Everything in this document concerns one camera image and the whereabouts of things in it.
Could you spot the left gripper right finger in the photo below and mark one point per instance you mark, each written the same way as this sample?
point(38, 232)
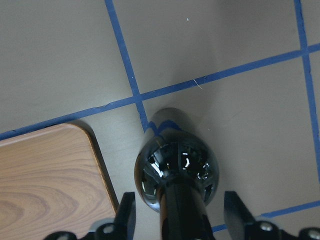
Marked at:
point(237, 217)

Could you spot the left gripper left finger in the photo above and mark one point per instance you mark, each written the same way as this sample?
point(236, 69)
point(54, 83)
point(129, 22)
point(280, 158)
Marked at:
point(125, 219)

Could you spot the wooden tray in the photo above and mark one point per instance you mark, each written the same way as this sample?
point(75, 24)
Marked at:
point(52, 180)

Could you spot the dark wine bottle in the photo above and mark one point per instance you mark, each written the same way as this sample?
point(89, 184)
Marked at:
point(177, 175)

